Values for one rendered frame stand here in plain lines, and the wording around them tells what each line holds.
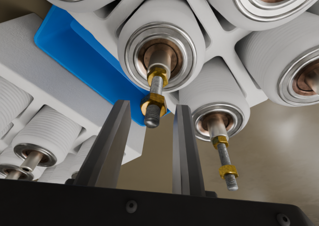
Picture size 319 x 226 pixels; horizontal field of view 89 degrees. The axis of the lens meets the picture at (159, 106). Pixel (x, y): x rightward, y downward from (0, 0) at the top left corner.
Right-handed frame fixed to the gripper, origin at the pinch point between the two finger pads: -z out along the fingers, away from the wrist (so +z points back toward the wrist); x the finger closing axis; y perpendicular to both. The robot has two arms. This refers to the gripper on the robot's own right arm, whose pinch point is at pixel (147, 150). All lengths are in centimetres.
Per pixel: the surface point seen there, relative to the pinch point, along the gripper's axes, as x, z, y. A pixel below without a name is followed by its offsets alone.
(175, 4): -1.2, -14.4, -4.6
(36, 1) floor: 29.4, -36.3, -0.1
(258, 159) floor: -44, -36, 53
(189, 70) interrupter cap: -3.2, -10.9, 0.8
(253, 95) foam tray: -16.0, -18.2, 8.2
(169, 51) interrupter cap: -0.9, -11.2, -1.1
